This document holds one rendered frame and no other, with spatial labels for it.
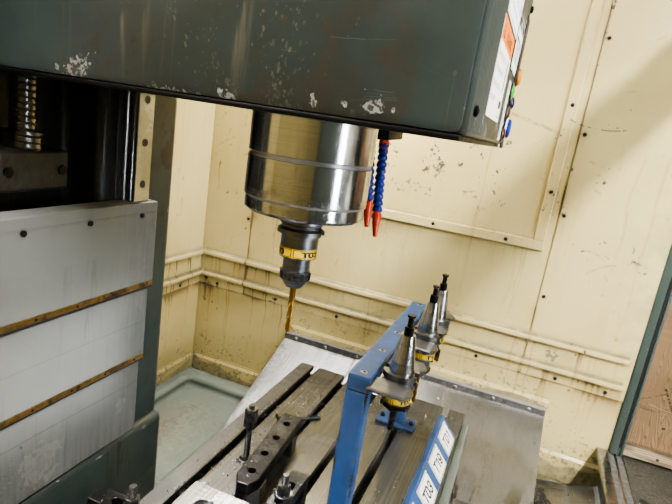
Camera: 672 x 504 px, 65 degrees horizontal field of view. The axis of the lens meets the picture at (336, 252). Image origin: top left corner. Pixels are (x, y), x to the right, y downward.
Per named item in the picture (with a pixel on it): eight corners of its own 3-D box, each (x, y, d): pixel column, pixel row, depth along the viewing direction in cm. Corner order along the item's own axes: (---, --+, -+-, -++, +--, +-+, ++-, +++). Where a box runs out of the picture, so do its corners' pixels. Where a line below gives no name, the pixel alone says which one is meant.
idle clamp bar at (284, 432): (299, 443, 122) (303, 417, 121) (250, 517, 97) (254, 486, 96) (279, 437, 123) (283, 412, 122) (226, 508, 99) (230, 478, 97)
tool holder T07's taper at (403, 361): (394, 361, 95) (400, 326, 93) (417, 369, 93) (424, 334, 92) (385, 370, 91) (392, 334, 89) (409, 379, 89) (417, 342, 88)
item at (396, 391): (415, 391, 89) (416, 387, 88) (408, 405, 84) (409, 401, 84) (376, 379, 91) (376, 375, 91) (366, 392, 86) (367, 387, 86)
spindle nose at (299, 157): (269, 196, 79) (279, 113, 76) (373, 216, 76) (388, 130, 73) (220, 208, 64) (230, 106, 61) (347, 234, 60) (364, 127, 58)
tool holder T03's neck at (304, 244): (286, 248, 74) (289, 226, 73) (320, 255, 73) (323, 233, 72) (273, 255, 69) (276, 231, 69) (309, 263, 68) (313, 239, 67)
